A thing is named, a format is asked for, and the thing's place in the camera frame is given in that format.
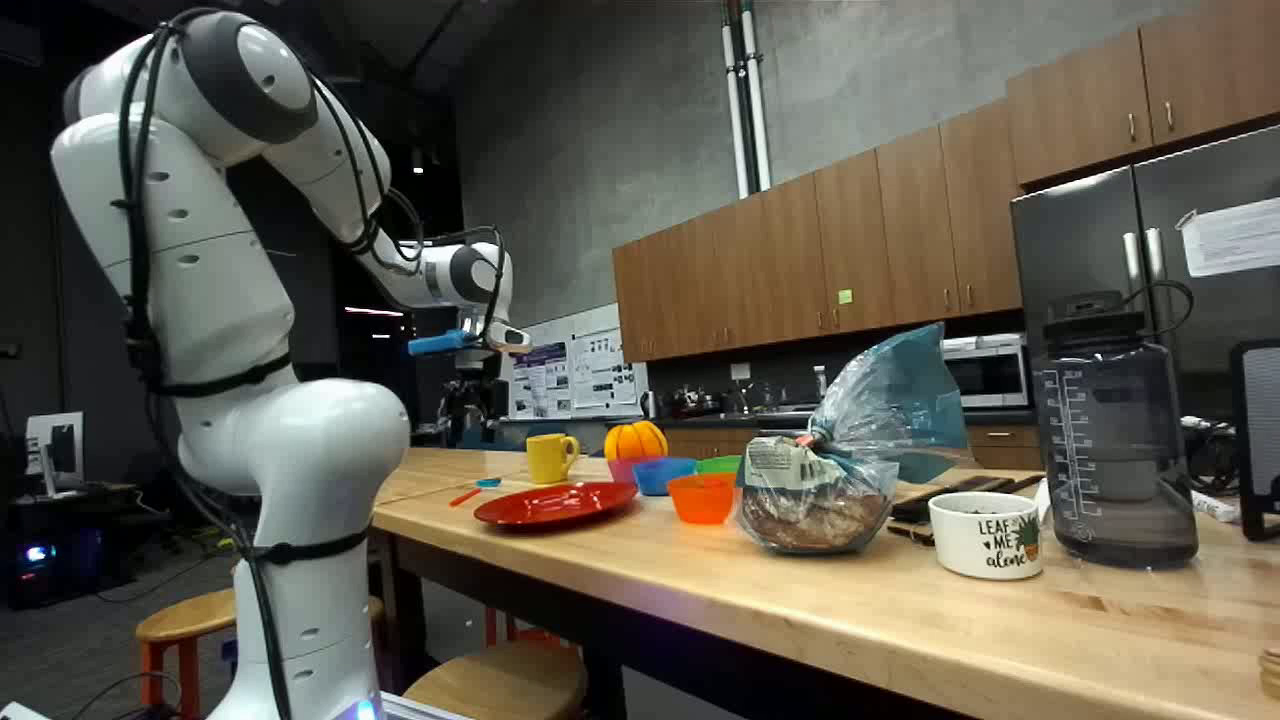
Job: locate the white microwave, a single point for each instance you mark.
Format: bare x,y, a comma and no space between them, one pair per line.
988,370

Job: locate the dark water jug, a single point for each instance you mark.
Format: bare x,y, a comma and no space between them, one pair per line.
1106,403

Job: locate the stainless refrigerator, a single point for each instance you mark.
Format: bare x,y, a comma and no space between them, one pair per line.
1181,238

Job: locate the orange bowl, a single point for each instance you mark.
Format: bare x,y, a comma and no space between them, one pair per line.
702,496

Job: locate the brown wall cabinets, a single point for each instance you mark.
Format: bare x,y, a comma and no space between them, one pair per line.
922,231

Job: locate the red plate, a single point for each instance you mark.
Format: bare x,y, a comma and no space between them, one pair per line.
552,507

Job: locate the yellow mug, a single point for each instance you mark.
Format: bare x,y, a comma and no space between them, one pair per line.
550,459

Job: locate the pink bowl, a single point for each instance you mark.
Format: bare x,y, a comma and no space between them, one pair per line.
620,469

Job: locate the blue bowl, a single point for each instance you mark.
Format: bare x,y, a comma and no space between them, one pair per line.
656,474

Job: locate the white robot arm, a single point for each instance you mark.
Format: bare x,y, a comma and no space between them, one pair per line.
143,164

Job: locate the white poster board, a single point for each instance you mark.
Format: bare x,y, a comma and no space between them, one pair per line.
579,370

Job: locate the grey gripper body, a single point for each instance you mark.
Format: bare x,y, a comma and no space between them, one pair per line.
490,340

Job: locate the orange pumpkin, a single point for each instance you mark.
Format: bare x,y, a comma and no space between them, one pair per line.
633,443

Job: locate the green bowl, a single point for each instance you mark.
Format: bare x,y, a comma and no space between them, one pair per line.
717,467

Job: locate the round wooden stool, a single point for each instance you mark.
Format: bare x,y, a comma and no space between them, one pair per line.
187,642

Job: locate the white printed cup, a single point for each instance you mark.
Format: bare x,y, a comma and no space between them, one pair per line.
985,534

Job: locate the plastic bag of food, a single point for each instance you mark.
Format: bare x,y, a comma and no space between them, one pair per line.
891,412

